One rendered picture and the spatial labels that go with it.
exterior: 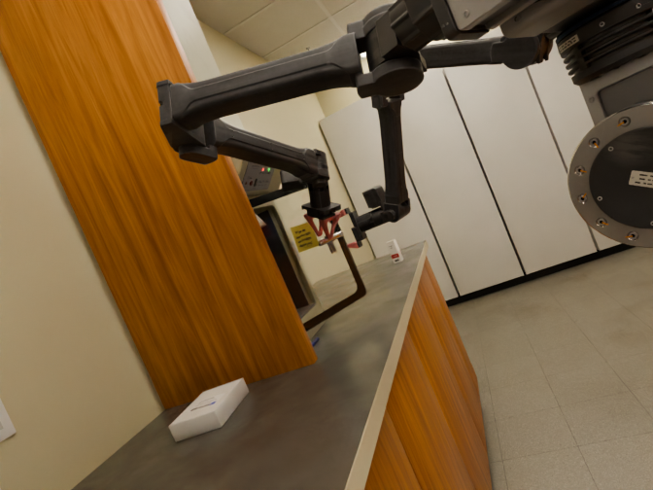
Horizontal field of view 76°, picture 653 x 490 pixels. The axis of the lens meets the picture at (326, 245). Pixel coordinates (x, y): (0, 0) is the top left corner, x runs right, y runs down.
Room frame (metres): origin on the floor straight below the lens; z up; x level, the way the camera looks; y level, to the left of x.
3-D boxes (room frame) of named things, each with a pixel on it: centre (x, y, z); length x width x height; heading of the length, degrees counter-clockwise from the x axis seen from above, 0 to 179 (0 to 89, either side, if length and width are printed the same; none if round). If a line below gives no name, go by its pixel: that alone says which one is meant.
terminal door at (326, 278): (1.22, 0.07, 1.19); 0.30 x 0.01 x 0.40; 126
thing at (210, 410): (0.96, 0.39, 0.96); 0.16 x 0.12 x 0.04; 167
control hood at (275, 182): (1.26, 0.10, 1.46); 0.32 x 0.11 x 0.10; 161
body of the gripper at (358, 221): (1.44, -0.15, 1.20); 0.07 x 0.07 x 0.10; 71
